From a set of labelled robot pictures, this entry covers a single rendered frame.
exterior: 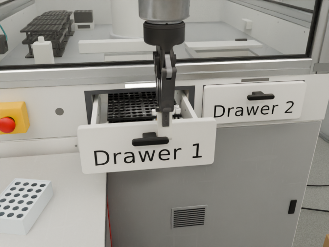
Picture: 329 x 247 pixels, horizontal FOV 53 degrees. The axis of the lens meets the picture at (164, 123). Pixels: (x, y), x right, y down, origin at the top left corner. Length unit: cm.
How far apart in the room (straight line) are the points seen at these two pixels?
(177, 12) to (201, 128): 25
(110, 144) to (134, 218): 46
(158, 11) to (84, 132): 28
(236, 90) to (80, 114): 43
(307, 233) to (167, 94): 142
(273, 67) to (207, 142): 33
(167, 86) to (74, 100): 36
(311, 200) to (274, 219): 87
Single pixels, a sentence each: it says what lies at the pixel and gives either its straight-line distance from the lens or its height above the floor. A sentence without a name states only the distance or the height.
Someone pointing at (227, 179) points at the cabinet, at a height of 61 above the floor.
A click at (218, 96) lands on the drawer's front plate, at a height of 90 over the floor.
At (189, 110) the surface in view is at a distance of 83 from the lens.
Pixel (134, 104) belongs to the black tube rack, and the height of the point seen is 90.
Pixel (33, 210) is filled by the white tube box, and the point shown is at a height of 79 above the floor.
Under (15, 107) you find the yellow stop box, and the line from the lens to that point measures 88.
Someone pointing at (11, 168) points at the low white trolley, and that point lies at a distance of 92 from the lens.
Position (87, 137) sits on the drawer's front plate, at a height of 91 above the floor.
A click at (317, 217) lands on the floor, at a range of 200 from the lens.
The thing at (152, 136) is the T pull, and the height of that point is 91.
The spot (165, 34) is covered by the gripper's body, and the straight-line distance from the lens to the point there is 57.
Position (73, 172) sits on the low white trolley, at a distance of 85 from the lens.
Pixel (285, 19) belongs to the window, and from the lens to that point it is 95.
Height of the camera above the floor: 123
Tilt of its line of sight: 26 degrees down
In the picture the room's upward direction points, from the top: straight up
